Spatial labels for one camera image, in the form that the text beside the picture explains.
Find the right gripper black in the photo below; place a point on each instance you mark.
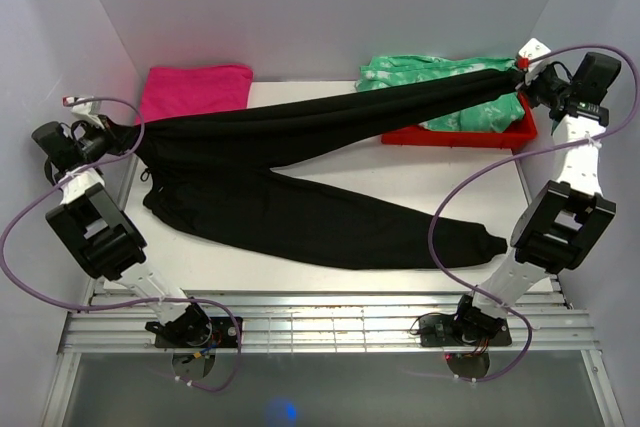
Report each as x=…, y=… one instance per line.
x=529, y=85

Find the green white tie-dye trousers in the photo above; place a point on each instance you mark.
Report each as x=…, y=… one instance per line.
x=489, y=117

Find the red plastic tray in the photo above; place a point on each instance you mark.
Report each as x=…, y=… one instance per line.
x=516, y=136

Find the pink folded trousers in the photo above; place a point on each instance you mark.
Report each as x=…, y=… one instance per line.
x=174, y=92

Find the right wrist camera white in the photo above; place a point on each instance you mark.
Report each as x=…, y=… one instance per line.
x=528, y=57

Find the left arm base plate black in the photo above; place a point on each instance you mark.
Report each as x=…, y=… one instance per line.
x=224, y=335

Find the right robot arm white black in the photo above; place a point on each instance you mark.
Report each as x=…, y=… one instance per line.
x=569, y=214

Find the aluminium rail frame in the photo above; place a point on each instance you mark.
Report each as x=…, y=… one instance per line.
x=351, y=359

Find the black trousers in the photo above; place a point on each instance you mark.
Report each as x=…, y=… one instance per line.
x=220, y=177

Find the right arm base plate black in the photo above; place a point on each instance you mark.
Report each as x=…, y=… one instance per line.
x=447, y=330

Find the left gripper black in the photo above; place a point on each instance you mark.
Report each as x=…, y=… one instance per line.
x=119, y=137

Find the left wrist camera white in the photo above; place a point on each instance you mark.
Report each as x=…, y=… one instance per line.
x=84, y=109

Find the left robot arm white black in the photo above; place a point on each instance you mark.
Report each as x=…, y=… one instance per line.
x=100, y=236

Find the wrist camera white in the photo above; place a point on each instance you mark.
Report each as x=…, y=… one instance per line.
x=84, y=109
x=528, y=57

